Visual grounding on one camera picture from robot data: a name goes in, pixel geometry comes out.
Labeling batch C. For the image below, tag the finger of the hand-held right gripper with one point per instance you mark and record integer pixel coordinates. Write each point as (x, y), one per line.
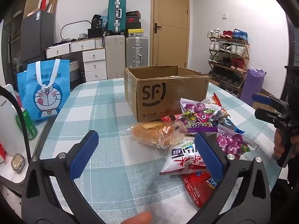
(261, 99)
(264, 116)

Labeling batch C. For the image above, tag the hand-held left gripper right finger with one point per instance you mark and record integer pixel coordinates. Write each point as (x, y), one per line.
(208, 155)

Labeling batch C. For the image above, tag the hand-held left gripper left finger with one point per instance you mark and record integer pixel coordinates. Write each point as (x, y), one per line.
(84, 152)

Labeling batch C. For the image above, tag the white red snack packet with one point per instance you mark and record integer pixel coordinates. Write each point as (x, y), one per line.
(179, 158)

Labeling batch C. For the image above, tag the red stick snack packet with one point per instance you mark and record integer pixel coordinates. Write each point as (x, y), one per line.
(218, 102)

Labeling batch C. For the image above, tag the clear-wrapped bread packet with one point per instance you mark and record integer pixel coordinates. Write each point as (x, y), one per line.
(149, 134)

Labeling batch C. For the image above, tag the brown cardboard box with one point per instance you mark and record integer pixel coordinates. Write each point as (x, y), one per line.
(154, 98)

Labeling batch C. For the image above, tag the person's right hand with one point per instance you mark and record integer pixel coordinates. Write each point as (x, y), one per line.
(278, 144)

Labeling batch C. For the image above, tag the person's left hand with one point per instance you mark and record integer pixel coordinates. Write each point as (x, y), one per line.
(137, 218)

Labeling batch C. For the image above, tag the small brown carton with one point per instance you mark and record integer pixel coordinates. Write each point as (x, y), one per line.
(259, 106)

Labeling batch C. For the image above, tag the purple rolled mat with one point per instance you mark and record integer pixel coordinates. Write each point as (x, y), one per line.
(252, 86)

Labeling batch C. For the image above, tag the purple candy bag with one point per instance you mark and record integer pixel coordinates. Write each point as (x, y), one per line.
(230, 142)
(196, 116)

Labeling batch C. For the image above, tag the blue snack packet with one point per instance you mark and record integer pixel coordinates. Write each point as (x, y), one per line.
(231, 124)

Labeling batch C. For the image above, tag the red cookie packet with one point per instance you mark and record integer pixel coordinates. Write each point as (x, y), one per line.
(196, 189)

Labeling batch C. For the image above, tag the wooden shoe rack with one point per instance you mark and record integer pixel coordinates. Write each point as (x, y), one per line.
(246, 56)

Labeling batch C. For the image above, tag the white side table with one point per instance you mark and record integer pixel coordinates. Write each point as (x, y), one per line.
(37, 149)

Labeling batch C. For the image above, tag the shoe rack with shoes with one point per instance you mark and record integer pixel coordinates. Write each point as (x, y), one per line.
(233, 50)

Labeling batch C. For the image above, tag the green drink can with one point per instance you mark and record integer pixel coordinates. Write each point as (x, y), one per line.
(26, 126)

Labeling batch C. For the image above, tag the blue cartoon tote bag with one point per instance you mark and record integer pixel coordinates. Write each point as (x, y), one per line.
(49, 98)

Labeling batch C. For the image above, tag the beige earbuds case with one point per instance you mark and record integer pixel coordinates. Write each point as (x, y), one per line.
(18, 163)

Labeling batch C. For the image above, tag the white appliance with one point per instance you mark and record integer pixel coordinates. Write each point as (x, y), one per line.
(9, 133)

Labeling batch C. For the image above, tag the red white box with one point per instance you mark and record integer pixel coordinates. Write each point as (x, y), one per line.
(1, 152)

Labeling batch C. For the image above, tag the woven laundry basket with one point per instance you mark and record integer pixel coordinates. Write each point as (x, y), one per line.
(74, 71)

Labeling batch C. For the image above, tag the white drawer desk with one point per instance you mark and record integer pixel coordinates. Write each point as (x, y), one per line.
(93, 65)

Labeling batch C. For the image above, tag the beige suitcase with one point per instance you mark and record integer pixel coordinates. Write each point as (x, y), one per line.
(114, 56)

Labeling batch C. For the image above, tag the tan wooden door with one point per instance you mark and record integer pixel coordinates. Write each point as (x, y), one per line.
(172, 39)

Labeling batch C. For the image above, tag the silver suitcase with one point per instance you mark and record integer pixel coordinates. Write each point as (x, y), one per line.
(136, 51)

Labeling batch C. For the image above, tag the small white basket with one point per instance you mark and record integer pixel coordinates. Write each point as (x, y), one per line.
(83, 35)

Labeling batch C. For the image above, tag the black bag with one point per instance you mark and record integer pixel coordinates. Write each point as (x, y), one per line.
(95, 33)

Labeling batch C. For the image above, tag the grey refrigerator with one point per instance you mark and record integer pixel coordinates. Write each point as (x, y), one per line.
(37, 39)

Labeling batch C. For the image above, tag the yellow black shoe box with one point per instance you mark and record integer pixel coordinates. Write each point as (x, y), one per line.
(135, 32)

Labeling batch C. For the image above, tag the grey curved metal tube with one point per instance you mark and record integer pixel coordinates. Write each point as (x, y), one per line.
(74, 22)

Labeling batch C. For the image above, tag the black printed box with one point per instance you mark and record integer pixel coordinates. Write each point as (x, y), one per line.
(97, 22)

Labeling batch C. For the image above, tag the light blue plastic bag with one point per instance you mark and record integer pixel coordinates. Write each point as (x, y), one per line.
(104, 21)

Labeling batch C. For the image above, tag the dark tall wardrobe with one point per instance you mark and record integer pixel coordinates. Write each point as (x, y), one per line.
(11, 39)

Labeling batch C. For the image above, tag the teal suitcase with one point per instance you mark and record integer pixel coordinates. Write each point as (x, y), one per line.
(114, 16)

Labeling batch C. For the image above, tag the red black shoe box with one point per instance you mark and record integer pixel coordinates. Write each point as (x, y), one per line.
(133, 20)

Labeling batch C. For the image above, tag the open brown carton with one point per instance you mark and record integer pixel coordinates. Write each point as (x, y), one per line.
(52, 4)

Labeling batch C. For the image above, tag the red slim box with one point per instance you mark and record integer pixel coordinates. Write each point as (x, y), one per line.
(43, 3)

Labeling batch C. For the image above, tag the flat cardboard sheet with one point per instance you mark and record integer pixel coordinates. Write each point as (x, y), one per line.
(31, 0)

